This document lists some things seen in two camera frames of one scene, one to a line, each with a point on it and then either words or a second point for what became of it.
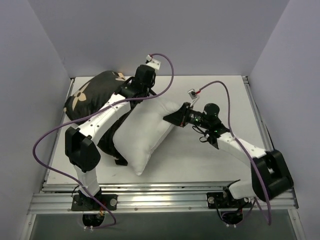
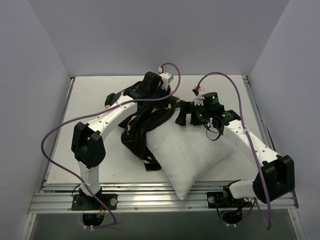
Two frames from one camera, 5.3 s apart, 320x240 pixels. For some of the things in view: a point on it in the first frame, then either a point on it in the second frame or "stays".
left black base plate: [83, 202] stays
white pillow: [142, 130] → [185, 153]
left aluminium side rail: [57, 138] stays
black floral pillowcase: [89, 91] → [134, 138]
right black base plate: [223, 200] stays
